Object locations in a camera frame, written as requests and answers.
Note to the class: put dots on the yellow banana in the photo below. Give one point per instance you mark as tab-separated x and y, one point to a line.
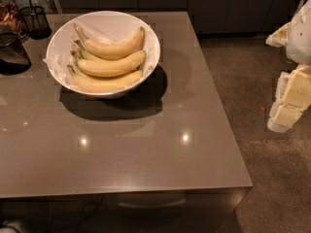
112	51
110	68
103	85

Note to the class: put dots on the dark glass jar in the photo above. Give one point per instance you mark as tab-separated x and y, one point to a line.
10	16

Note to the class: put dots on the dark cabinet fronts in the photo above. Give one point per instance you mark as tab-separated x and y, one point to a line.
207	16

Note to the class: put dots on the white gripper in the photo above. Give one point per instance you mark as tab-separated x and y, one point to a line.
299	39

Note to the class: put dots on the black mesh pen cup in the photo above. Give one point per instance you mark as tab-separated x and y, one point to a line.
35	20

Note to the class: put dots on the black round container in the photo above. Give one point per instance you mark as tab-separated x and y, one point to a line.
13	57

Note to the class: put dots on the white bowl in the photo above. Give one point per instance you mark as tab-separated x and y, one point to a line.
103	20

